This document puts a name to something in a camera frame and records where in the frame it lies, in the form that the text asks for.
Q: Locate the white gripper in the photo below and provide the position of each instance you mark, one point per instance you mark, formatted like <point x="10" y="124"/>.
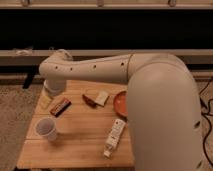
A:
<point x="54" y="87"/>

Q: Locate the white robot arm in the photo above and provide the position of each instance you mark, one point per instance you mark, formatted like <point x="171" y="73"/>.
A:
<point x="163" y="104"/>

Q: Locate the orange ceramic bowl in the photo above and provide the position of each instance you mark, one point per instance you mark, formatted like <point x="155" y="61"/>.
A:
<point x="119" y="104"/>

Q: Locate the brown chocolate bar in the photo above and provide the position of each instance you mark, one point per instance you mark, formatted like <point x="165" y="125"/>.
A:
<point x="60" y="107"/>

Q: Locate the dark red chili pepper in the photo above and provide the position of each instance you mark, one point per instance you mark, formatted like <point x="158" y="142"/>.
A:
<point x="89" y="101"/>

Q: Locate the white plastic cup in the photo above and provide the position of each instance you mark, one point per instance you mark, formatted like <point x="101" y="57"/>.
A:
<point x="46" y="128"/>

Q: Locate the wooden table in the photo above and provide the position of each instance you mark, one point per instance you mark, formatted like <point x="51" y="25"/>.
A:
<point x="82" y="132"/>

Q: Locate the white tube bottle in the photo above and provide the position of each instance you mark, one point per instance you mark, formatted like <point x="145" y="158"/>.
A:
<point x="114" y="137"/>

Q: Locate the wooden shelf rail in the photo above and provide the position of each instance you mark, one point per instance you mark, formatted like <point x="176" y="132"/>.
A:
<point x="35" y="57"/>

